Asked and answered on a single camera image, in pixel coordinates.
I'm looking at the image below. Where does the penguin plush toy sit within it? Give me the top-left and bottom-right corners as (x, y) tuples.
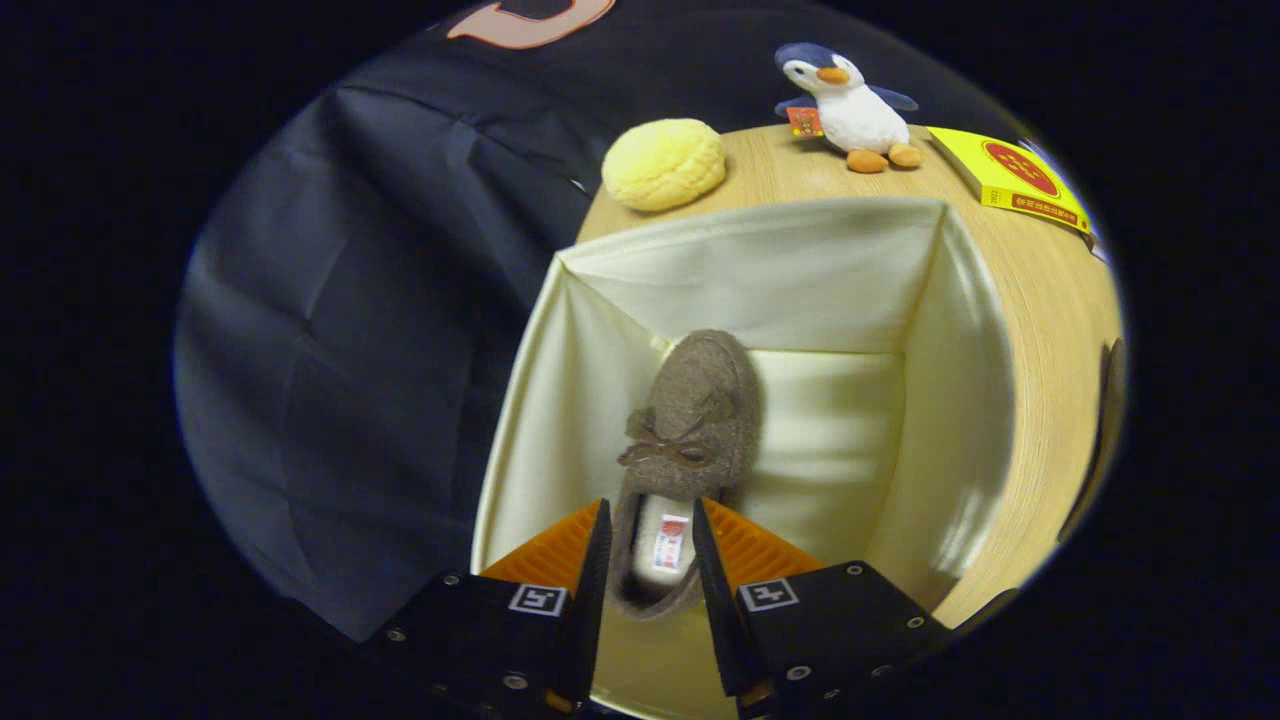
(773, 42), (924, 174)

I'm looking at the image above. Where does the yellow bun plush cushion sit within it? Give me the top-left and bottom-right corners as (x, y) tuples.
(601, 118), (728, 212)

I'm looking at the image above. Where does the cream fabric storage box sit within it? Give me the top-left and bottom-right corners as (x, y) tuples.
(470, 197), (1019, 720)

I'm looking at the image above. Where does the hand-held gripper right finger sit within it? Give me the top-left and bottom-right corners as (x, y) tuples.
(692, 497), (951, 719)

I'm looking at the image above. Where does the brown fuzzy shoe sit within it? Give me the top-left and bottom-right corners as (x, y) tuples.
(610, 330), (763, 621)
(1058, 338), (1128, 546)

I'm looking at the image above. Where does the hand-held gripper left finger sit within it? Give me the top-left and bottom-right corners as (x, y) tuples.
(365, 498), (613, 716)

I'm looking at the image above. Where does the yellow book red circle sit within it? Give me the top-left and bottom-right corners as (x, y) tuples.
(928, 126), (1093, 236)

